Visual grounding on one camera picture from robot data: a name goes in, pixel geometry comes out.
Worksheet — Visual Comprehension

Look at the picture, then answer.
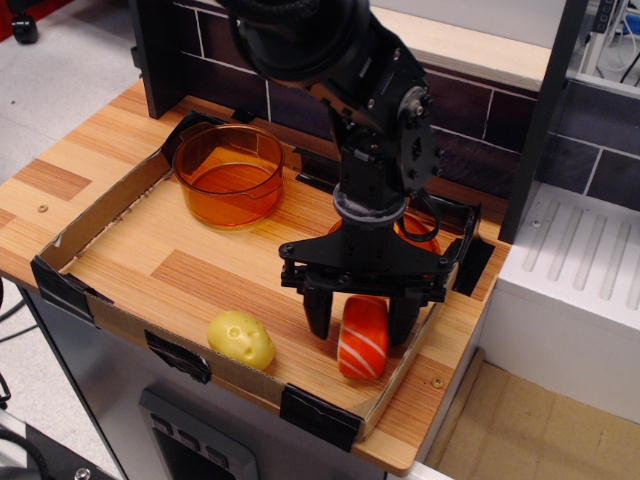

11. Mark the yellow toy potato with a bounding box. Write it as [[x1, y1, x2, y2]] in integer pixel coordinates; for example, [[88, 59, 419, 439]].
[[207, 310, 275, 370]]

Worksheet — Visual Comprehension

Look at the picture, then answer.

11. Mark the black caster wheel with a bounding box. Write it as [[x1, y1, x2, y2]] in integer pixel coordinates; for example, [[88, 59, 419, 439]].
[[11, 12, 39, 45]]

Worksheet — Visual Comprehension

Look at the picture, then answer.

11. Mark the orange transparent plastic pot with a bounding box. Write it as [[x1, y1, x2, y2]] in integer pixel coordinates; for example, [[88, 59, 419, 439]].
[[172, 122, 285, 228]]

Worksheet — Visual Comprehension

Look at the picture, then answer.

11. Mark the dark grey post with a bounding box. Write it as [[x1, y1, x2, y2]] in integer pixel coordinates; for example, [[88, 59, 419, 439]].
[[499, 0, 588, 244], [129, 0, 185, 119]]

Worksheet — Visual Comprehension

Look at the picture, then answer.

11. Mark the orange salmon sushi toy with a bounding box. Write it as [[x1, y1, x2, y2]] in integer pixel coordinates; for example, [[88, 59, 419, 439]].
[[337, 295, 389, 380]]

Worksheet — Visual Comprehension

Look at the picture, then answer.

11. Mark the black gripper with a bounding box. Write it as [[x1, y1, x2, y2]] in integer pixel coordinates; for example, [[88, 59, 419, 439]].
[[279, 213, 449, 347]]

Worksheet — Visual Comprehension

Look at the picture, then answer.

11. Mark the dark grey right post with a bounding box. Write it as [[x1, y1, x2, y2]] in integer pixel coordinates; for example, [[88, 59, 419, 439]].
[[499, 0, 588, 244]]

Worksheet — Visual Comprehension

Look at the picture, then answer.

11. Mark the dark grey left post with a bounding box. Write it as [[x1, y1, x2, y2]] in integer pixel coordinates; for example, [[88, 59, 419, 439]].
[[129, 0, 185, 119]]

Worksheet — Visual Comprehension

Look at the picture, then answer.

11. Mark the grey oven control panel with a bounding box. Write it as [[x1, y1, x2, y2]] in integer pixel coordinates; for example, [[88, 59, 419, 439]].
[[139, 390, 260, 479]]

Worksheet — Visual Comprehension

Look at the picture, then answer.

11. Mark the white ribbed drainer block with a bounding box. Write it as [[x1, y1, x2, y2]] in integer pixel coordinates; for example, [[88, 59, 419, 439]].
[[480, 184, 639, 422]]

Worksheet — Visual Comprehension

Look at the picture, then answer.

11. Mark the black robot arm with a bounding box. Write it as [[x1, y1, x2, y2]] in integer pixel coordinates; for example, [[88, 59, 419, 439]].
[[226, 1, 451, 346]]

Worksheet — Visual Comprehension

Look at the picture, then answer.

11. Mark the orange transparent pot lid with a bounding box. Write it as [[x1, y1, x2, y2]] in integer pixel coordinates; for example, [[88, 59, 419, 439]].
[[327, 209, 443, 259]]

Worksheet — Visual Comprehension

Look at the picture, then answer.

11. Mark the cardboard fence with black tape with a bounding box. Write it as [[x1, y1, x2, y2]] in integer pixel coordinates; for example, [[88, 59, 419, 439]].
[[30, 109, 496, 444]]

